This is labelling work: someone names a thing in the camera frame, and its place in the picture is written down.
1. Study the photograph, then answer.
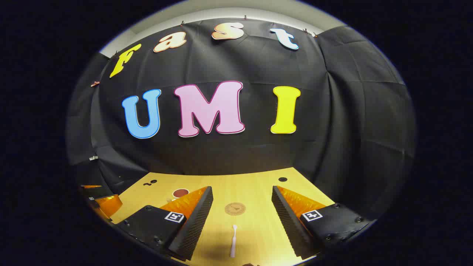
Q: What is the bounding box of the pale pink toothbrush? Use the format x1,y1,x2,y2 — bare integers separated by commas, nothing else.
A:
230,225,238,258

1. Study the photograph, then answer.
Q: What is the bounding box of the wooden desktop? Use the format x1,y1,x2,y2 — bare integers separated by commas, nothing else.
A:
110,167,336,266

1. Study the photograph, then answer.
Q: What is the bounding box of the black backdrop cloth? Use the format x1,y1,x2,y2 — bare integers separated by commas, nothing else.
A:
67,17,417,222

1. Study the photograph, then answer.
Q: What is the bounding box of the round wooden coaster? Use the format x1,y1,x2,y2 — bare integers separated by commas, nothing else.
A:
225,202,246,216

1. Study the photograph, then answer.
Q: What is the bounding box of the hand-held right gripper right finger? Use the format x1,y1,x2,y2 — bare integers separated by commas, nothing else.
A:
271,185,371,260

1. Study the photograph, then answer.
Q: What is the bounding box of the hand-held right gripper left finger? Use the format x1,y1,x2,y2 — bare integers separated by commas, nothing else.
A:
118,186,214,261

